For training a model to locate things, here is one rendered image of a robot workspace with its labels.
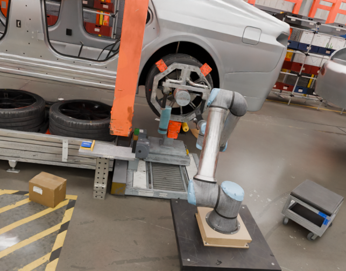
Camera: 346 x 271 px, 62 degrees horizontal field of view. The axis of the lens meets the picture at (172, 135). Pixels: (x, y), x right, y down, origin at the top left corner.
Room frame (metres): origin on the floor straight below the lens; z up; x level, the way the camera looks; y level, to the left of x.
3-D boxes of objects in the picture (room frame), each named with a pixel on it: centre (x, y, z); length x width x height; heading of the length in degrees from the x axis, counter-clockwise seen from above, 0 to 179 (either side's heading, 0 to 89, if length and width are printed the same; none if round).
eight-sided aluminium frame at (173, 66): (2.64, 0.01, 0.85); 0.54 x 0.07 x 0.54; 101
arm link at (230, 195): (1.52, -0.42, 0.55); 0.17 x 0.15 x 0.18; 91
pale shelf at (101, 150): (2.00, 0.48, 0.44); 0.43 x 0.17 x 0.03; 101
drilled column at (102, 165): (2.00, 0.51, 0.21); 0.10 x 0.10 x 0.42; 11
